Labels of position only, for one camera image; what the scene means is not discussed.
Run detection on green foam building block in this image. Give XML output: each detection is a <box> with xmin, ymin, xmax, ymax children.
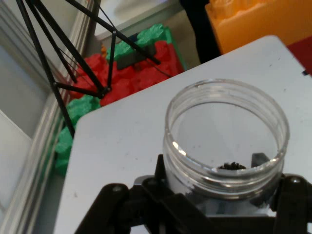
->
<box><xmin>65</xmin><ymin>95</ymin><xmax>102</xmax><ymax>123</ymax></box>
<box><xmin>54</xmin><ymin>126</ymin><xmax>74</xmax><ymax>176</ymax></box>
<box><xmin>106</xmin><ymin>23</ymin><xmax>172</xmax><ymax>62</ymax></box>

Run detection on red ribbed foam mat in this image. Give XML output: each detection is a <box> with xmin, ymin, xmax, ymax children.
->
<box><xmin>286</xmin><ymin>39</ymin><xmax>312</xmax><ymax>75</ymax></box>

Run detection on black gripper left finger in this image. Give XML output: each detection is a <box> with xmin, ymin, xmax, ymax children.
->
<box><xmin>74</xmin><ymin>153</ymin><xmax>213</xmax><ymax>234</ymax></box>

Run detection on black seeds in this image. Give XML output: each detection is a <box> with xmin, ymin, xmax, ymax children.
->
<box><xmin>217</xmin><ymin>161</ymin><xmax>247</xmax><ymax>171</ymax></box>

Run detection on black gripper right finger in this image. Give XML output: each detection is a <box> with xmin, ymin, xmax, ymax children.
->
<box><xmin>269</xmin><ymin>173</ymin><xmax>312</xmax><ymax>234</ymax></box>

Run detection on clear plastic jar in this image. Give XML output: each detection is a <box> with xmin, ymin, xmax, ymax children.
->
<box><xmin>162</xmin><ymin>78</ymin><xmax>291</xmax><ymax>216</ymax></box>

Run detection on black tripod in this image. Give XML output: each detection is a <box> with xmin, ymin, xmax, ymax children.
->
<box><xmin>16</xmin><ymin>0</ymin><xmax>162</xmax><ymax>140</ymax></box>

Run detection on orange foam block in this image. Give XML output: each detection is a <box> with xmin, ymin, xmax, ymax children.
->
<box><xmin>204</xmin><ymin>0</ymin><xmax>312</xmax><ymax>55</ymax></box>

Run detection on large red foam block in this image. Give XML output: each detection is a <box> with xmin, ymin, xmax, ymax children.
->
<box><xmin>69</xmin><ymin>40</ymin><xmax>186</xmax><ymax>107</ymax></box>

